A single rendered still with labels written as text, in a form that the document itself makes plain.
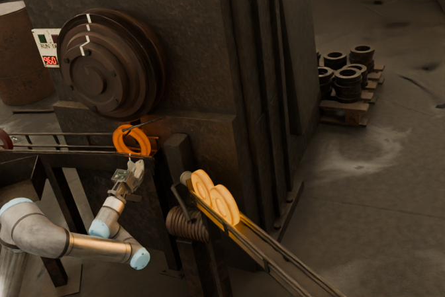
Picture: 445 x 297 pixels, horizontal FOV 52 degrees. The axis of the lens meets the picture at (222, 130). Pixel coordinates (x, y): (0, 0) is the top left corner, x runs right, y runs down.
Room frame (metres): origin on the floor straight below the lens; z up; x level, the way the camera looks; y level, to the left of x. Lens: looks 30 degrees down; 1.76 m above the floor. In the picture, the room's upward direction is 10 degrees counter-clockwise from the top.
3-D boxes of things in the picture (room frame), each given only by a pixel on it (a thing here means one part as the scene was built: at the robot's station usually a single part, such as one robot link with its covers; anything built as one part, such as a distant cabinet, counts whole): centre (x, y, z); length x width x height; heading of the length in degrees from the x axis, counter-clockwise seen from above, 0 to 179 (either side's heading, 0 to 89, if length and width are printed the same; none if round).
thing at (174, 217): (1.48, 0.18, 0.27); 0.22 x 0.13 x 0.53; 62
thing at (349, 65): (3.39, -0.70, 0.22); 1.20 x 0.81 x 0.44; 60
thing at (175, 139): (1.65, 0.20, 0.68); 0.11 x 0.08 x 0.24; 152
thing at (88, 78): (1.67, 0.46, 1.11); 0.28 x 0.06 x 0.28; 62
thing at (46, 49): (2.01, 0.66, 1.15); 0.26 x 0.02 x 0.18; 62
